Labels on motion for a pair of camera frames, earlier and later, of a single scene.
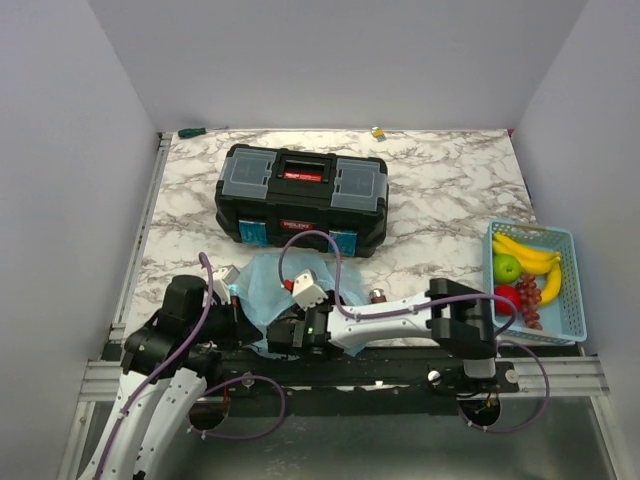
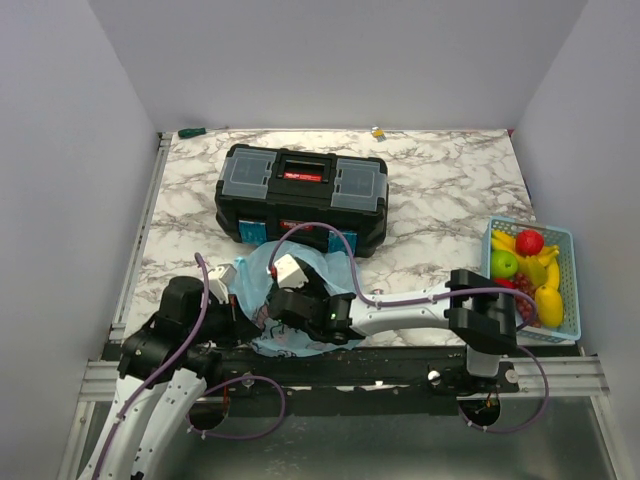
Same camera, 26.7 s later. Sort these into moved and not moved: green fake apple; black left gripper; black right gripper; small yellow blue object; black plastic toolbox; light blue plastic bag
Moved: black right gripper; light blue plastic bag
Not moved: green fake apple; small yellow blue object; black plastic toolbox; black left gripper
